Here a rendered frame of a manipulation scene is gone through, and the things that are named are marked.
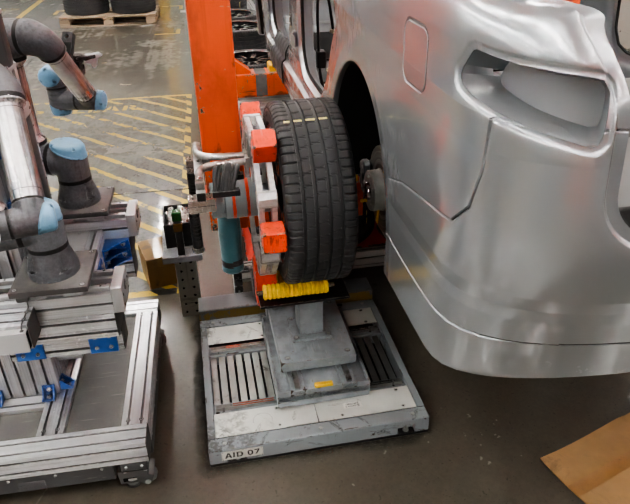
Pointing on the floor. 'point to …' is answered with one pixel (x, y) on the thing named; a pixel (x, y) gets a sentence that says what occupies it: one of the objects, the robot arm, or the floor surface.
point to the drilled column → (188, 287)
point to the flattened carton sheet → (609, 461)
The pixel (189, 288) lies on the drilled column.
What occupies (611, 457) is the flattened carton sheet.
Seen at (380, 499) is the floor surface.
